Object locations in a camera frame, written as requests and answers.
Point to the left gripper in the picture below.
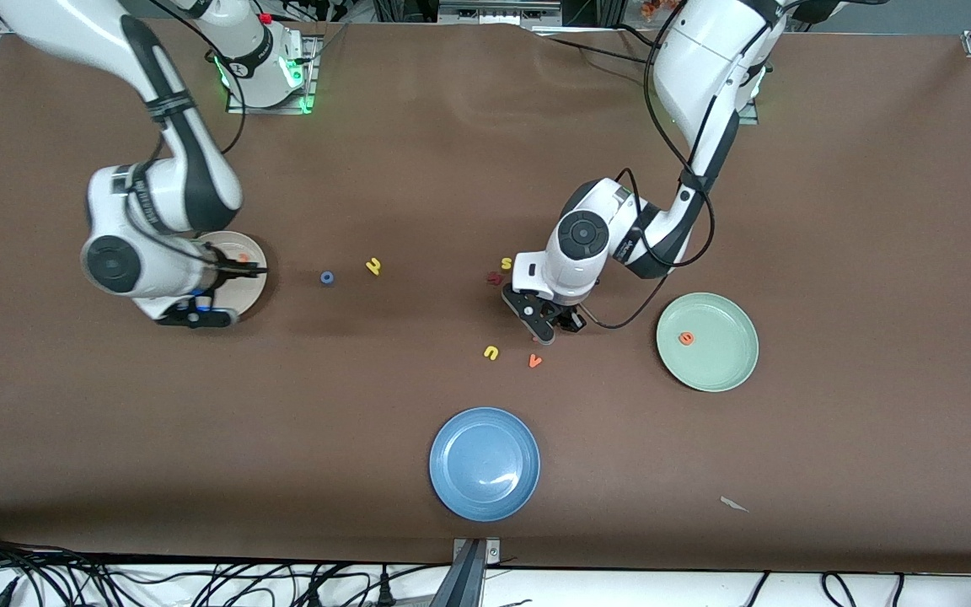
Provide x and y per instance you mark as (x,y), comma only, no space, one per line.
(567,318)

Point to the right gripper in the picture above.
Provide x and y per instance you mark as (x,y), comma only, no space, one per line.
(222,270)

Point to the yellow foam letter z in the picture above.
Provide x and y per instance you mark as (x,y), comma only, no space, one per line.
(373,266)

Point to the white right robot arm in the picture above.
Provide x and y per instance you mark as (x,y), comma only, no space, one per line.
(64,25)

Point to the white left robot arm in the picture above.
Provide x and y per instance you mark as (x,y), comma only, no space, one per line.
(705,59)

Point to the beige brown plate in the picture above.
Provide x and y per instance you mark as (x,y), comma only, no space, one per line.
(249,291)

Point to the blue plate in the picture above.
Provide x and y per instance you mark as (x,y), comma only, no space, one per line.
(484,464)

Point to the green plate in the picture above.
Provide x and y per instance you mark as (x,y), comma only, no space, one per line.
(717,362)

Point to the white paper scrap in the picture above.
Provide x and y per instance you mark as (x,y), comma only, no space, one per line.
(734,504)

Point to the aluminium profile beam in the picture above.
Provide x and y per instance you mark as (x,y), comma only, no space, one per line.
(462,582)

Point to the orange dried flowers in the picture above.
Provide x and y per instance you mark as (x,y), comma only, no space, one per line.
(658,8)

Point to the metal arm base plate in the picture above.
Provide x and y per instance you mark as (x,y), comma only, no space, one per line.
(310,76)
(748,114)

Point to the metal bracket with bolt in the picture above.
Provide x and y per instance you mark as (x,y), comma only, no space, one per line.
(494,552)

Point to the metal frame bar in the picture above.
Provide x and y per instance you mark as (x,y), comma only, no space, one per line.
(494,13)

